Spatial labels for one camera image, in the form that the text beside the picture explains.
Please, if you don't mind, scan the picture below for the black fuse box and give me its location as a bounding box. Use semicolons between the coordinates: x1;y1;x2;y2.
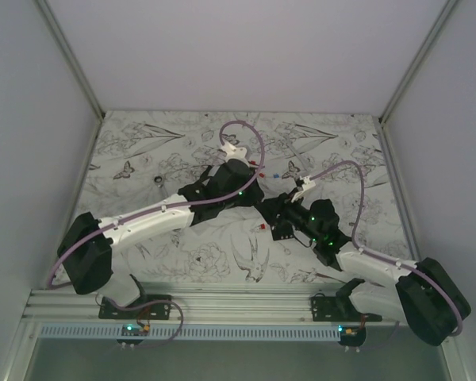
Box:
271;222;294;241

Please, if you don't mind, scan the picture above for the black mounting plate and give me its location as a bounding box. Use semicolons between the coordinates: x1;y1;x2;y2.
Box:
98;294;172;321
309;293;382;323

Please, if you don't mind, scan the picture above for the silver ratchet wrench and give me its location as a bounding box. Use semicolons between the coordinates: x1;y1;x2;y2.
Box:
153;175;168;198

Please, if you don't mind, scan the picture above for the aluminium frame post right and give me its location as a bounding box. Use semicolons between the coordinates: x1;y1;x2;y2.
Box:
378;0;461;125

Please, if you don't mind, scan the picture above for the white slotted cable duct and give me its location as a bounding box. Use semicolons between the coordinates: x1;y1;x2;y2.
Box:
39;323;340;342

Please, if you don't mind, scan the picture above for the right controller board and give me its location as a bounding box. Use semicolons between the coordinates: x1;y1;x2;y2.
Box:
338;325;367;353

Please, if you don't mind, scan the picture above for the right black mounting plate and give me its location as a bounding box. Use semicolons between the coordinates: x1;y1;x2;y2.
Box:
309;293;382;323

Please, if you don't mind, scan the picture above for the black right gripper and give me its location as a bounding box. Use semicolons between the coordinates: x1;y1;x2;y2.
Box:
255;187;321;244

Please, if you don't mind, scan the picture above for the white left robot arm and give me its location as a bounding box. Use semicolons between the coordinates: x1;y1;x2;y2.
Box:
57;159;264;319

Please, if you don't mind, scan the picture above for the controller board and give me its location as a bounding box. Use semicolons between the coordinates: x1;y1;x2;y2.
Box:
117;322;150;349
338;325;367;353

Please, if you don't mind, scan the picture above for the aluminium frame post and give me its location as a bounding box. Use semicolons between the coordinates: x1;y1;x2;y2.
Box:
378;0;461;125
33;0;106;121

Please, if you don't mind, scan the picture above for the aluminium frame post left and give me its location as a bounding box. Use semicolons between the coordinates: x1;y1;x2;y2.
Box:
33;0;106;121

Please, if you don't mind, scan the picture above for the left controller board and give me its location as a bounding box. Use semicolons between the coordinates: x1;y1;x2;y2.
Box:
117;322;150;349

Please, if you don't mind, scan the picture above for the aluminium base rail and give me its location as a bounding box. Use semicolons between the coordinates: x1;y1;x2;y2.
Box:
21;288;386;323

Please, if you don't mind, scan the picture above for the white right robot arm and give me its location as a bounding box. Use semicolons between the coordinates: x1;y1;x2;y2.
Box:
256;194;471;346

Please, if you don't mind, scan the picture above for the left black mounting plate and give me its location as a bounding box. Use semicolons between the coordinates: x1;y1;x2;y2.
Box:
98;294;172;321

